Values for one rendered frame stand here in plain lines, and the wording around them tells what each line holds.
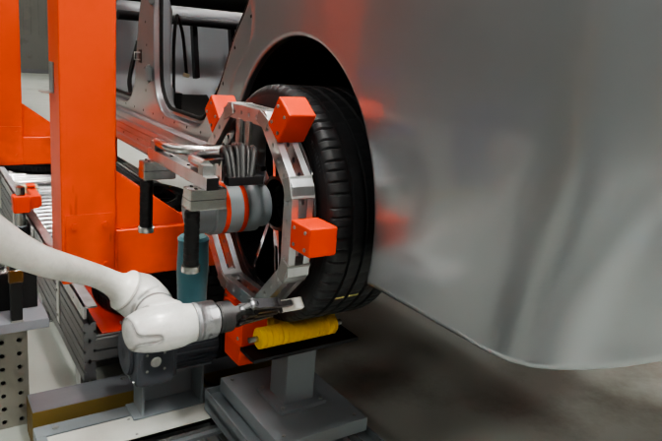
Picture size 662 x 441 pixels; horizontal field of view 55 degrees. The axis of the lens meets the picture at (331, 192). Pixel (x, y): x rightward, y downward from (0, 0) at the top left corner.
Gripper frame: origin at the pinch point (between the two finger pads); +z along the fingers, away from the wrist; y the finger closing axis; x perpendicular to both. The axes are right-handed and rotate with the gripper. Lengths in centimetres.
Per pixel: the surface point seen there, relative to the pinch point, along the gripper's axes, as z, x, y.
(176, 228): -7, 47, -43
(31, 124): -22, 191, -175
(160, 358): -19, 8, -53
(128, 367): -27, 9, -57
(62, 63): -41, 84, -7
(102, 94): -30, 78, -13
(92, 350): -32, 24, -81
